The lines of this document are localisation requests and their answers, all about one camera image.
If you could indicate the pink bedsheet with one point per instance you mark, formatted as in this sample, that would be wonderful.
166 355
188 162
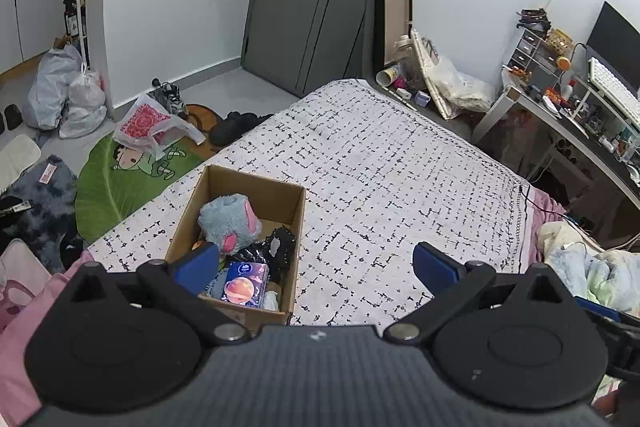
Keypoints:
20 357

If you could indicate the pale crumpled quilt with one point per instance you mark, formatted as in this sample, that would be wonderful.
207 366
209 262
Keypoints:
585 267

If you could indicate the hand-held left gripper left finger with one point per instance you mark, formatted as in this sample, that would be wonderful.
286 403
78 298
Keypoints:
195 267

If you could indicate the white pink cushion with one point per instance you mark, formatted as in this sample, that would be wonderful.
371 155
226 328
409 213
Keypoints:
20 277

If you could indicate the paper cup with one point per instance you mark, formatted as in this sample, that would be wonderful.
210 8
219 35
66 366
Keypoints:
389 74

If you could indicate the wicker basket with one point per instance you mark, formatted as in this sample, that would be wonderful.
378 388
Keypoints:
559 42

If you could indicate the clear plastic jar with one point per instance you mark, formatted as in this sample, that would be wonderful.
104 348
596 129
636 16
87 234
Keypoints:
406 54

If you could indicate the white keyboard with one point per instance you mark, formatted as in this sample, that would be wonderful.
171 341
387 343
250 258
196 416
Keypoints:
612 89

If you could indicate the desk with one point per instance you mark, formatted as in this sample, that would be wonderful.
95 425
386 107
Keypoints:
575 129

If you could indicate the white cabinet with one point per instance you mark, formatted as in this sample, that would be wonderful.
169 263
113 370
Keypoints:
35 17

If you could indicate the bed with patterned white sheet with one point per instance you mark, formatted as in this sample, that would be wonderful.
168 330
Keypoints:
375 182

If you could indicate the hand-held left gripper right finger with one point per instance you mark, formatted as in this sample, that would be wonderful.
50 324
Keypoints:
435 267

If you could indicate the clear plastic bag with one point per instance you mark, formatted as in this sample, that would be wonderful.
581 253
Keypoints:
460 87

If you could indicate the grey pink plush toy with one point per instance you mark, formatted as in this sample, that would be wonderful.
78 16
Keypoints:
220 217

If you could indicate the green leaf rug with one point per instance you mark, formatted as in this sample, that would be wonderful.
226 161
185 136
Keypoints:
110 187

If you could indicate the cardboard box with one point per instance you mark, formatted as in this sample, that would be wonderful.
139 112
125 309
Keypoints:
270 197

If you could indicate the red white plastic bag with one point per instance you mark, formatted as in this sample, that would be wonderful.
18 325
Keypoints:
142 124

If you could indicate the orange green fruit slice toy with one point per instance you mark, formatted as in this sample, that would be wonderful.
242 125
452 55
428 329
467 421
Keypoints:
201 245

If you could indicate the grey door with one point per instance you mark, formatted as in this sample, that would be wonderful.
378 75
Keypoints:
300 7

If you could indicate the black monitor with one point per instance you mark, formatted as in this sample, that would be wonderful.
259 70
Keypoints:
615 42

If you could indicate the black lace scrunchie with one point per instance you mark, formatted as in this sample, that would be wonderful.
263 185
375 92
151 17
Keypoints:
285 239

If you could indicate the blue tissue pack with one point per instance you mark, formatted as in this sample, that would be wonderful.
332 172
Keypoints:
245 284

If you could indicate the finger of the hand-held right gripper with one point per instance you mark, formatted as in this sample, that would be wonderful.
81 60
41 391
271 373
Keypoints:
597 309

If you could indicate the black shoes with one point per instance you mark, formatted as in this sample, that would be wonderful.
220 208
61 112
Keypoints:
235 127

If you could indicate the grey drawer organizer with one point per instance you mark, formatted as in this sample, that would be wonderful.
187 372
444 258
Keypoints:
530 52

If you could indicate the black white sneakers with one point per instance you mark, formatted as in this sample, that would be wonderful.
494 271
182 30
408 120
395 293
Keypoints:
172 97

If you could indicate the blue grey fluffy rug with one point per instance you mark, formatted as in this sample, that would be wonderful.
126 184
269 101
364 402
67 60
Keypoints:
45 207

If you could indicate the small lavender box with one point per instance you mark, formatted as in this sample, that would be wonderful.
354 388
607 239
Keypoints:
422 99

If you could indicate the black item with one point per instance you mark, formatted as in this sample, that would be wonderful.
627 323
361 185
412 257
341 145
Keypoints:
250 253

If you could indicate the dark bottle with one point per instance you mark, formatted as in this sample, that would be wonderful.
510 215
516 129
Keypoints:
70 19

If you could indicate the large grey plastic bag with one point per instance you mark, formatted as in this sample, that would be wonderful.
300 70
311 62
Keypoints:
47 87

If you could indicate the brown folded board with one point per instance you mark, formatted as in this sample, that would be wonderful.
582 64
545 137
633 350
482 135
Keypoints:
397 7

